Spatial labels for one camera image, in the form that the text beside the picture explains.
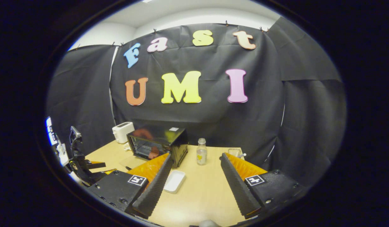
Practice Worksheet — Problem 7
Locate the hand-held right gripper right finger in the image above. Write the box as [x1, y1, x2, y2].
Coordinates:
[221, 152, 305, 219]

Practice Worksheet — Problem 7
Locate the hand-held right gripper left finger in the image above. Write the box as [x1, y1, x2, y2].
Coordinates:
[87, 153, 174, 219]

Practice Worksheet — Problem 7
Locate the black electric oven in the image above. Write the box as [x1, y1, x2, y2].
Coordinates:
[119, 127, 189, 171]

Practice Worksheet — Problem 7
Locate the white rectangular dish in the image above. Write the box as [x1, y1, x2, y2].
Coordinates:
[163, 170, 186, 194]

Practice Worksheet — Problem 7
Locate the white toaster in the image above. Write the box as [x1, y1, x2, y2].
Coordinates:
[112, 122, 135, 144]

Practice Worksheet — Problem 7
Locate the clear glass bottle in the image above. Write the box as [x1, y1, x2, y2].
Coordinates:
[196, 138, 208, 166]

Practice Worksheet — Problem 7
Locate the row of cloth clips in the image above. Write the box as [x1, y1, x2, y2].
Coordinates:
[76, 20, 269, 51]

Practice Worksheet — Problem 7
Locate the metal wire holder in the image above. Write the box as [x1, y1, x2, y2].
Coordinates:
[228, 148, 247, 158]

